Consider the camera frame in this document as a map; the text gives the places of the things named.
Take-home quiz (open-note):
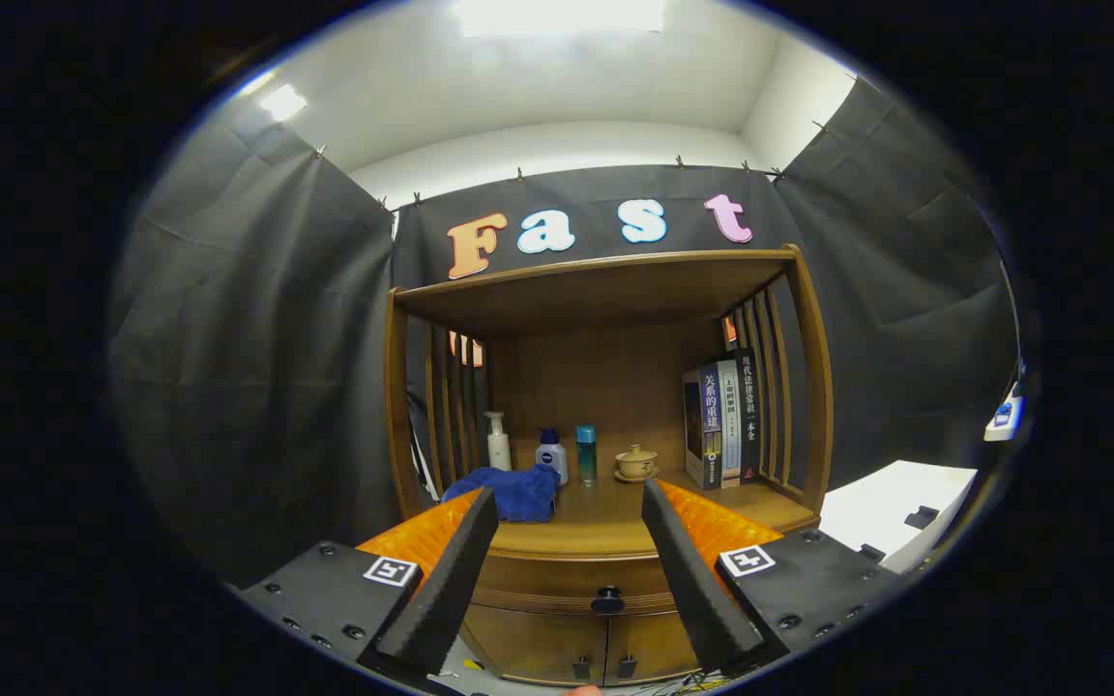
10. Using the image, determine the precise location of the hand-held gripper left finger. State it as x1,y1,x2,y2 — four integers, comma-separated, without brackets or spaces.
238,486,500,696

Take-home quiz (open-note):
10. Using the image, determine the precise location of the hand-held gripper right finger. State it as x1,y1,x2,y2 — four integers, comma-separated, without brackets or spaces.
640,478,908,678

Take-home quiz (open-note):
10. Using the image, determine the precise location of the wooden drawer with black knob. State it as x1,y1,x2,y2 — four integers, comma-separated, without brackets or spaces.
473,553,684,617

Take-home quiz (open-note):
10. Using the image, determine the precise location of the wooden countertop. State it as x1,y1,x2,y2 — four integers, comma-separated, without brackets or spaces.
465,472,819,562

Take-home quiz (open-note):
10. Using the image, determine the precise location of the white side cabinet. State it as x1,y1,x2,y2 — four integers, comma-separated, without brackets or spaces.
820,460,979,575

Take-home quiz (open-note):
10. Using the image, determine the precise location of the wooden cabinet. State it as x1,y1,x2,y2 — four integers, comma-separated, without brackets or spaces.
383,244,835,687

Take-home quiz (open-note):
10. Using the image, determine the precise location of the blue towel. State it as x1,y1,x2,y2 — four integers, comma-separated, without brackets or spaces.
441,464,561,524

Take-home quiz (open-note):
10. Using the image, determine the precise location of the beige lidded tea cup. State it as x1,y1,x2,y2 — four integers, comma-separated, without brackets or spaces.
613,445,660,483

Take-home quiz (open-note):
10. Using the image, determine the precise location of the white pump bottle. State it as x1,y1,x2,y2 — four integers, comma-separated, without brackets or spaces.
485,411,513,472

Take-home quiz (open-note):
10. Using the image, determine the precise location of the blue spine book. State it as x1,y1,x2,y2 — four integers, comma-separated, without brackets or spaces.
682,363,724,491

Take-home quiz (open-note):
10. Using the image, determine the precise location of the white lotion bottle blue cap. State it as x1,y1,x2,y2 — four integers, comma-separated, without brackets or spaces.
535,428,570,486

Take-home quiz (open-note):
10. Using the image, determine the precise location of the pale spine book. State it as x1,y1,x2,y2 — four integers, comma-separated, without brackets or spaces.
718,359,743,487

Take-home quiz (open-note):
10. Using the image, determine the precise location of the black spine book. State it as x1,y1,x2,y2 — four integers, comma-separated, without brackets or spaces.
733,348,763,482

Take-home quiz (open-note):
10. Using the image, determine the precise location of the white power strip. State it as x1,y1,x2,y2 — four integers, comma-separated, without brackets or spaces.
983,382,1025,443

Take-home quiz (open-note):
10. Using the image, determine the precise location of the small ceiling light panel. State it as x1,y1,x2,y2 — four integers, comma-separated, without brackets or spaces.
260,84,309,123

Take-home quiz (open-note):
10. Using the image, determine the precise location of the large ceiling light panel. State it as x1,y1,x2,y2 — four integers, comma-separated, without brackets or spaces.
451,0,666,38

